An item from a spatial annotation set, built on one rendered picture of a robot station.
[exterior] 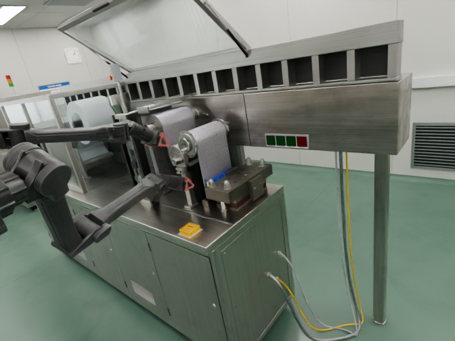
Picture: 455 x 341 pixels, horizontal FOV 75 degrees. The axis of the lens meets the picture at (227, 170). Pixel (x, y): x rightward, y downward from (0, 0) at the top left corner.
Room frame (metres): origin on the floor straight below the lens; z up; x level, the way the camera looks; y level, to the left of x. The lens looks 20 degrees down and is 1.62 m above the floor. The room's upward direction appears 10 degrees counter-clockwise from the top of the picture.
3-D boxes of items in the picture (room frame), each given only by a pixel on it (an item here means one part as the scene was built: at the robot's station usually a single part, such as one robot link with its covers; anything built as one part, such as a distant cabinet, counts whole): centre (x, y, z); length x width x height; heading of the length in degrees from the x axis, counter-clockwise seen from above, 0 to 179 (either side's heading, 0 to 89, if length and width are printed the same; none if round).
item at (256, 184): (1.44, -0.14, 0.96); 0.10 x 0.03 x 0.11; 137
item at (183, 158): (1.49, 0.23, 1.05); 0.06 x 0.05 x 0.31; 137
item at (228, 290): (2.17, 0.83, 0.43); 2.52 x 0.64 x 0.86; 47
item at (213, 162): (1.54, 0.05, 1.11); 0.23 x 0.01 x 0.18; 137
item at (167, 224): (2.16, 0.84, 0.88); 2.52 x 0.66 x 0.04; 47
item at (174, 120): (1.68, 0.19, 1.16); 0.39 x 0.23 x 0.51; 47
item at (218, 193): (1.49, -0.06, 1.00); 0.40 x 0.16 x 0.06; 137
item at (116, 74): (1.89, 0.57, 1.66); 0.07 x 0.07 x 0.10; 25
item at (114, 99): (2.06, 0.64, 1.50); 0.14 x 0.14 x 0.06
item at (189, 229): (1.22, 0.22, 0.91); 0.07 x 0.07 x 0.02; 47
